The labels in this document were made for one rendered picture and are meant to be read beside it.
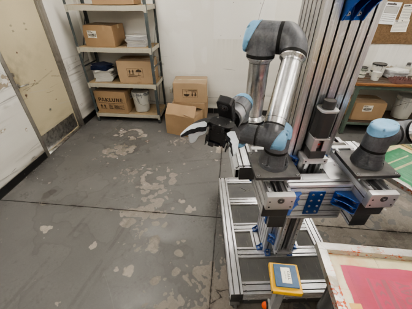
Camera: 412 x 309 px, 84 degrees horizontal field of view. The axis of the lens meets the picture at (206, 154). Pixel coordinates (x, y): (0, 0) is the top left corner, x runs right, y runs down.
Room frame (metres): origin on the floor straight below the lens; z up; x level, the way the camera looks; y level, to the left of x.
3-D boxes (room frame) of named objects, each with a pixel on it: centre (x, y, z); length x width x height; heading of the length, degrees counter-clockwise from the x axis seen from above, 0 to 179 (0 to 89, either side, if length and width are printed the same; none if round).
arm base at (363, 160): (0.96, -0.85, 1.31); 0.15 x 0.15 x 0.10
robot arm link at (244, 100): (0.76, -0.12, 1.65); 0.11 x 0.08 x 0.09; 156
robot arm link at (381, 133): (0.96, -0.85, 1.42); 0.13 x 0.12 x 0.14; 102
